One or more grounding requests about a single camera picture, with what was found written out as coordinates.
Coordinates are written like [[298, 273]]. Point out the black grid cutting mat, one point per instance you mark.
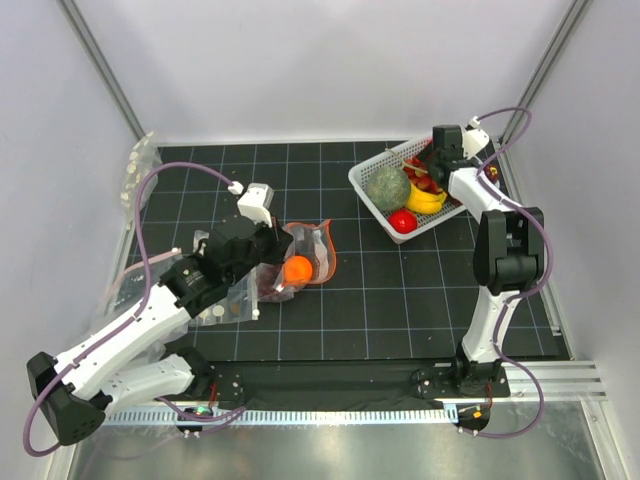
[[385, 300]]

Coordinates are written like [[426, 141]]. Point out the purple grape bunch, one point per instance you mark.
[[267, 280]]

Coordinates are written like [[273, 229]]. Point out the red pepper left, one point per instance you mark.
[[403, 221]]

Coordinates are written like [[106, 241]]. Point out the left aluminium frame post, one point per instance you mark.
[[97, 58]]

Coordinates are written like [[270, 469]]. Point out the small strawberries pile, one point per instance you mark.
[[419, 176]]

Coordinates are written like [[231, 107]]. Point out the aluminium frame post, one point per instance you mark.
[[569, 23], [97, 58]]

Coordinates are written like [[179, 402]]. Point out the white slotted cable duct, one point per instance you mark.
[[164, 416]]

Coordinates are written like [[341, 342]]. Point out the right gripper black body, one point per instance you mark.
[[432, 161]]

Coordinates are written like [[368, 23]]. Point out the yellow banana bunch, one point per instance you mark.
[[421, 202]]

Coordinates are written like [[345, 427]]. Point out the orange fruit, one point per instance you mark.
[[297, 270]]

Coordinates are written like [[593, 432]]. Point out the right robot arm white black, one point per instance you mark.
[[509, 255]]

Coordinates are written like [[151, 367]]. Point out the crumpled clear bag left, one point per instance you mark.
[[125, 292]]

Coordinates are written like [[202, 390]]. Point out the clear zip bag red zipper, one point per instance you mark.
[[310, 259]]

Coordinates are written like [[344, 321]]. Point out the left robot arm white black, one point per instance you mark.
[[77, 389]]

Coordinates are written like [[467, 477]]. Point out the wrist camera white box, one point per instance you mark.
[[474, 139], [255, 202]]

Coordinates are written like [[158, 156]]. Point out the clear bag at wall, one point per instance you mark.
[[144, 157]]

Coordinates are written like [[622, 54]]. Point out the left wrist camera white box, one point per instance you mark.
[[255, 202]]

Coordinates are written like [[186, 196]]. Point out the white plastic fruit basket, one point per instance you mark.
[[358, 176]]

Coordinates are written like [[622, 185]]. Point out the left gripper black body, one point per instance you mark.
[[266, 246]]

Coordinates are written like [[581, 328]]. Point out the right aluminium frame post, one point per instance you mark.
[[569, 23]]

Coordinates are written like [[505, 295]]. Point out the bag of white discs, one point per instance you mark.
[[225, 305]]

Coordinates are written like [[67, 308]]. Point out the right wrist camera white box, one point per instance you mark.
[[474, 139]]

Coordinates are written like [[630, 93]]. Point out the dark red apple right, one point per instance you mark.
[[492, 173]]

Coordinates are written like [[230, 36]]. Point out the green netted melon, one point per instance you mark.
[[388, 188]]

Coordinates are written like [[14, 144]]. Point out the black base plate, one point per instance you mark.
[[344, 386]]

